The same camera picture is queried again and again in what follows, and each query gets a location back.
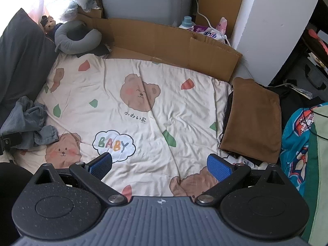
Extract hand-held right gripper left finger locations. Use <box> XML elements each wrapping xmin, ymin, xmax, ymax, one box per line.
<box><xmin>33</xmin><ymin>153</ymin><xmax>128</xmax><ymax>207</ymax></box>

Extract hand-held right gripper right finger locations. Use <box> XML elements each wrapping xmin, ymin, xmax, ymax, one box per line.
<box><xmin>195</xmin><ymin>153</ymin><xmax>295</xmax><ymax>207</ymax></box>

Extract blue denim pants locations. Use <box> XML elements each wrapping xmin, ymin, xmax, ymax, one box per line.
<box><xmin>0</xmin><ymin>96</ymin><xmax>60</xmax><ymax>150</ymax></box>

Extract brown folded cloth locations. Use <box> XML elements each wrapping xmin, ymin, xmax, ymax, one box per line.
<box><xmin>219</xmin><ymin>77</ymin><xmax>282</xmax><ymax>164</ymax></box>

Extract bear printed blanket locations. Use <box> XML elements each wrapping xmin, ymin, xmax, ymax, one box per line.
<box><xmin>10</xmin><ymin>54</ymin><xmax>259</xmax><ymax>198</ymax></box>

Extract teal cartoon printed cloth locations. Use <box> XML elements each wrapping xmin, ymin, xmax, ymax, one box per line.
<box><xmin>279</xmin><ymin>102</ymin><xmax>328</xmax><ymax>192</ymax></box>

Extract dark grey cushion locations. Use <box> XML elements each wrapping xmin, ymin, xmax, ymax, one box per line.
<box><xmin>0</xmin><ymin>8</ymin><xmax>58</xmax><ymax>129</ymax></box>

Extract black cloth pile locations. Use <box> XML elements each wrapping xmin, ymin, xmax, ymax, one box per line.
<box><xmin>266</xmin><ymin>83</ymin><xmax>328</xmax><ymax>126</ymax></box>

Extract pale green cloth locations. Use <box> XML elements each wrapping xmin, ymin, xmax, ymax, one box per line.
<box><xmin>300</xmin><ymin>110</ymin><xmax>328</xmax><ymax>244</ymax></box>

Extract plastic-wrapped papers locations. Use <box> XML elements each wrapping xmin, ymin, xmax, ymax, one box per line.
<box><xmin>282</xmin><ymin>83</ymin><xmax>313</xmax><ymax>99</ymax></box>

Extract small black cloth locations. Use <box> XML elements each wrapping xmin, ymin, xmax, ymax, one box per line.
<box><xmin>93</xmin><ymin>41</ymin><xmax>111</xmax><ymax>57</ymax></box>

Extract teddy bear toy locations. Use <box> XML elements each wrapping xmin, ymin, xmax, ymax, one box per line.
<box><xmin>40</xmin><ymin>15</ymin><xmax>63</xmax><ymax>40</ymax></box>

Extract grey neck pillow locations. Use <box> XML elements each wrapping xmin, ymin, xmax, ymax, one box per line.
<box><xmin>54</xmin><ymin>20</ymin><xmax>102</xmax><ymax>55</ymax></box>

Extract purple white plastic bag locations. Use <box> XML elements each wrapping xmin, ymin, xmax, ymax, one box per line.
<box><xmin>191</xmin><ymin>24</ymin><xmax>226</xmax><ymax>40</ymax></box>

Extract flat cardboard sheet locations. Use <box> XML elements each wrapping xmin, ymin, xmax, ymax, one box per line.
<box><xmin>77</xmin><ymin>13</ymin><xmax>243</xmax><ymax>82</ymax></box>

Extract pink paper packet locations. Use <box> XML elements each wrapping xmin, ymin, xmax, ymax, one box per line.
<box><xmin>216</xmin><ymin>17</ymin><xmax>228</xmax><ymax>34</ymax></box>

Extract clear plastic bag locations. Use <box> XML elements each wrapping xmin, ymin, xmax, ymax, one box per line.
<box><xmin>60</xmin><ymin>0</ymin><xmax>80</xmax><ymax>21</ymax></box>

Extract detergent bottle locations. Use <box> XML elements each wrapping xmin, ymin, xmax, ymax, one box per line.
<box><xmin>179</xmin><ymin>16</ymin><xmax>194</xmax><ymax>30</ymax></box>

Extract red flat object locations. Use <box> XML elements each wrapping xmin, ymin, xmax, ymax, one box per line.
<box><xmin>307</xmin><ymin>28</ymin><xmax>328</xmax><ymax>52</ymax></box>

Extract tall cardboard box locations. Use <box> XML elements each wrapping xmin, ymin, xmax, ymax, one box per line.
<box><xmin>196</xmin><ymin>0</ymin><xmax>249</xmax><ymax>36</ymax></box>

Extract grey plastic-wrapped panel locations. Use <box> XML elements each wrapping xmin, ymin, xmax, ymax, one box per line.
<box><xmin>97</xmin><ymin>0</ymin><xmax>198</xmax><ymax>27</ymax></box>

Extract white cable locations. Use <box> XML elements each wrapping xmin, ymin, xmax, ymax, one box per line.
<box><xmin>196</xmin><ymin>0</ymin><xmax>231</xmax><ymax>44</ymax></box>

